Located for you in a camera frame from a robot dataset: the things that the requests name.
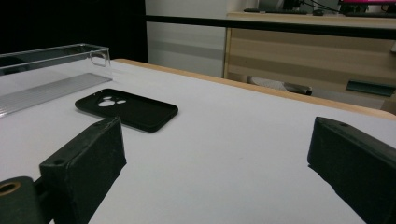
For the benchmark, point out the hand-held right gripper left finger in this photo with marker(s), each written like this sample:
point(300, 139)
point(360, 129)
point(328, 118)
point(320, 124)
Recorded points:
point(84, 168)

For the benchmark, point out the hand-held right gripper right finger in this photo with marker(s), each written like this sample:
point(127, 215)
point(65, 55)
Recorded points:
point(358, 168)

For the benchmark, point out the black phone case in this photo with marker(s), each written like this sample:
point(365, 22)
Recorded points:
point(140, 112)

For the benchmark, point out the clear plastic tray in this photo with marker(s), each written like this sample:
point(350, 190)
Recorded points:
point(46, 90)

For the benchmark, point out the light wooden desk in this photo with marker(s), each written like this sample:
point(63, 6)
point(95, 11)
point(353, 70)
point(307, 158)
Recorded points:
point(295, 53)

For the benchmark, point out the dark curtain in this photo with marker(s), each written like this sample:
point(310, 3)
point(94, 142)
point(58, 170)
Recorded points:
point(62, 21)

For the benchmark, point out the black keyboard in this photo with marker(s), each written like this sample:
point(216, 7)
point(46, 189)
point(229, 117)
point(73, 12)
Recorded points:
point(370, 14)
point(274, 11)

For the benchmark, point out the white cabinet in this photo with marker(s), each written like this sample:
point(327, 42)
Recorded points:
point(186, 46)

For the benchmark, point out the black computer mouse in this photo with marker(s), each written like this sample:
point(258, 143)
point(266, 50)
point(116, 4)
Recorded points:
point(318, 12)

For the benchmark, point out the black horizontal frame bar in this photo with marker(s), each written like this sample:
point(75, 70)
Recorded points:
point(249, 24)

